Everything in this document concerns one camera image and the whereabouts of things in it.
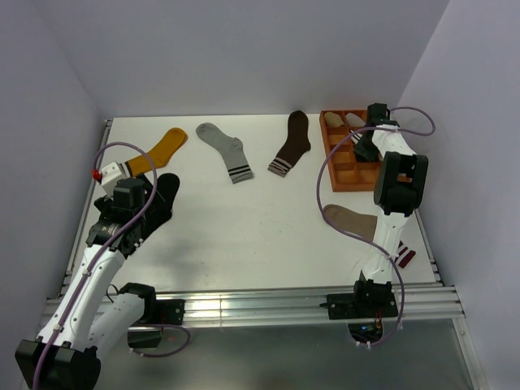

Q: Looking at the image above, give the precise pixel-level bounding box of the black sock with white stripes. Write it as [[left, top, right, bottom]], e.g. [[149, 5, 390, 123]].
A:
[[141, 173, 180, 241]]

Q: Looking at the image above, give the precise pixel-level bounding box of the plain black sock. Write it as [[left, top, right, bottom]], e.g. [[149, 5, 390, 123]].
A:
[[353, 141, 379, 163]]

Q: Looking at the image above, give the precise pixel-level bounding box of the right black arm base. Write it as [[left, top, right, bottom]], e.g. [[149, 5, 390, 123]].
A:
[[320, 292, 399, 343]]

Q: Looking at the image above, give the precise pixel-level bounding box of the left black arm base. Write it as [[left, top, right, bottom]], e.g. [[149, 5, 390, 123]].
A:
[[127, 299, 191, 355]]

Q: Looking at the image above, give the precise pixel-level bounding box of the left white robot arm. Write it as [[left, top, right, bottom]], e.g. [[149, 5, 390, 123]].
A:
[[15, 173, 180, 389]]

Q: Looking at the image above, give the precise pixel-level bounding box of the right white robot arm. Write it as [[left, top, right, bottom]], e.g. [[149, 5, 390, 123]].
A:
[[351, 103, 428, 317]]

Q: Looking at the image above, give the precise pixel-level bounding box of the rolled grey sock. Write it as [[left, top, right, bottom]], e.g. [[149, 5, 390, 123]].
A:
[[345, 112, 366, 128]]

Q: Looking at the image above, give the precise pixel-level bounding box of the rolled striped sock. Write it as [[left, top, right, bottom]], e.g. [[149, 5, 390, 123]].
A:
[[351, 129, 364, 145]]

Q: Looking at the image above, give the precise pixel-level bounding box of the rolled beige sock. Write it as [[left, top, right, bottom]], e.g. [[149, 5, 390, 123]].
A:
[[323, 111, 345, 128]]

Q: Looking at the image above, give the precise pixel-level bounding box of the orange wooden compartment tray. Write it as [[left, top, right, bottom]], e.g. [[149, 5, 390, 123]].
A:
[[319, 110, 381, 193]]

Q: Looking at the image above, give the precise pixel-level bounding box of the mustard yellow sock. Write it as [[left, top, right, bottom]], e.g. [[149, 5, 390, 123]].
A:
[[125, 128, 188, 177]]

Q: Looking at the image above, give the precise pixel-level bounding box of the brown sock with pink stripes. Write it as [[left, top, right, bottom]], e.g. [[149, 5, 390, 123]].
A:
[[267, 110, 311, 177]]

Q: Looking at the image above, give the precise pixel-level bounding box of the tan sock with maroon cuff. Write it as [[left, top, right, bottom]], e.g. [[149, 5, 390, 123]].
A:
[[323, 204, 416, 269]]

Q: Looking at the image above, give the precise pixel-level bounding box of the grey sock with black stripes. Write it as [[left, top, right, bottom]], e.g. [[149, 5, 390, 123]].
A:
[[196, 123, 254, 184]]

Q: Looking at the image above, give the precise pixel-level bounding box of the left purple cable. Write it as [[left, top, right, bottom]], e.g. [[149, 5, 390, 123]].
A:
[[34, 141, 192, 390]]

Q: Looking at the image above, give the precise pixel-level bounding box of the purple cable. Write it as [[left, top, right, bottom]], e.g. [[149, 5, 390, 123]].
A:
[[34, 141, 192, 390], [316, 106, 438, 349]]

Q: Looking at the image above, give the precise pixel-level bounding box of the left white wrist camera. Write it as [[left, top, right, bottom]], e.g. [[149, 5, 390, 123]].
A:
[[92, 162, 129, 197]]

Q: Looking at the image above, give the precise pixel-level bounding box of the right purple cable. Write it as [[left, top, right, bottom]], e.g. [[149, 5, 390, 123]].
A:
[[316, 106, 438, 349]]

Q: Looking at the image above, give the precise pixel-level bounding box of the aluminium frame rail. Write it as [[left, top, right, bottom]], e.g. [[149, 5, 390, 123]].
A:
[[38, 284, 466, 334]]

